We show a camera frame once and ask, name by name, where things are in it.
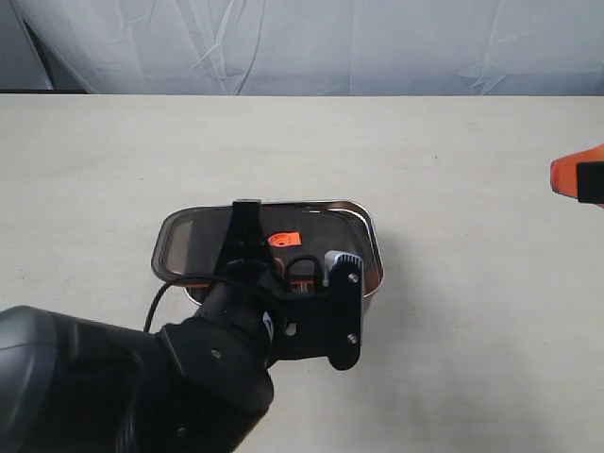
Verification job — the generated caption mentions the white wrinkled backdrop curtain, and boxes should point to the white wrinkled backdrop curtain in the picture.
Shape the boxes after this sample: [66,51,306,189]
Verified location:
[1,1,603,96]

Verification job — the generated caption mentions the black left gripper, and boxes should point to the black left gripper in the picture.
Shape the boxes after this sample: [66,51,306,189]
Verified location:
[197,199,283,326]

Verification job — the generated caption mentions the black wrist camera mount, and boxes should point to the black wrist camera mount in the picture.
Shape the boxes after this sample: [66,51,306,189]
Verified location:
[270,250,364,371]

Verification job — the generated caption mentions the dark transparent lid orange seal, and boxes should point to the dark transparent lid orange seal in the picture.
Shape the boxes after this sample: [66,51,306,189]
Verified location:
[150,201,378,289]

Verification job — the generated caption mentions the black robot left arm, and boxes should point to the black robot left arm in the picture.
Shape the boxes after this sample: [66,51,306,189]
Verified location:
[1,201,280,452]

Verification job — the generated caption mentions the steel lunch box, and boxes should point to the steel lunch box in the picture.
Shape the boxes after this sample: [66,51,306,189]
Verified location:
[181,199,384,315]

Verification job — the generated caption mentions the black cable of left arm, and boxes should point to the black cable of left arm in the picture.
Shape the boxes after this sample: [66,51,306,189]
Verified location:
[143,254,327,331]

